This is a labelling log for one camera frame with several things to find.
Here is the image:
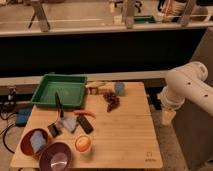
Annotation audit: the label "red chili pepper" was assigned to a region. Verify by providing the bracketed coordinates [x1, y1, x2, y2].
[73, 110, 96, 118]

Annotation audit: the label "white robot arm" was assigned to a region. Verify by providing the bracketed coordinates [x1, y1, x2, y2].
[158, 61, 213, 126]

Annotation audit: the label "green plastic tray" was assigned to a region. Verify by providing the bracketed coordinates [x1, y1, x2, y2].
[31, 74, 87, 109]

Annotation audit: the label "wooden block toy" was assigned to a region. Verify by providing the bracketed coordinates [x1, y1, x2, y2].
[86, 81, 105, 93]

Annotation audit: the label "black rectangular remote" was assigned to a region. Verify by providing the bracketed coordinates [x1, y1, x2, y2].
[77, 115, 93, 134]

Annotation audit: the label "light blue cloth piece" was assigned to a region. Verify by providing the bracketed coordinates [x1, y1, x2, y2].
[62, 118, 78, 133]

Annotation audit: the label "orange fruit in cup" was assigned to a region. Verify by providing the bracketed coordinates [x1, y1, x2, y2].
[75, 135, 91, 153]

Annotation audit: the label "small black block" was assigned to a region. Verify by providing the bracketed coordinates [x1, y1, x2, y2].
[48, 124, 61, 137]

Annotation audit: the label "purple bowl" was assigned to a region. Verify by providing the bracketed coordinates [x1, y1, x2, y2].
[39, 142, 72, 171]

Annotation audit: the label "blue sponge in bowl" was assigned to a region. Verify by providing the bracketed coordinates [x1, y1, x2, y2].
[30, 131, 46, 153]

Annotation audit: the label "blue box on floor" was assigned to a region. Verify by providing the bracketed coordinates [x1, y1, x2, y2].
[15, 108, 32, 127]

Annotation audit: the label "brown bowl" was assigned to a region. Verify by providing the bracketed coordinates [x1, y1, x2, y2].
[20, 128, 49, 157]

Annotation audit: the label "black handled knife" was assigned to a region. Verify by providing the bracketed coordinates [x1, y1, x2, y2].
[55, 92, 64, 119]

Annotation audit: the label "black cables on floor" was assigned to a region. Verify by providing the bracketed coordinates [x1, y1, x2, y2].
[0, 99, 18, 154]

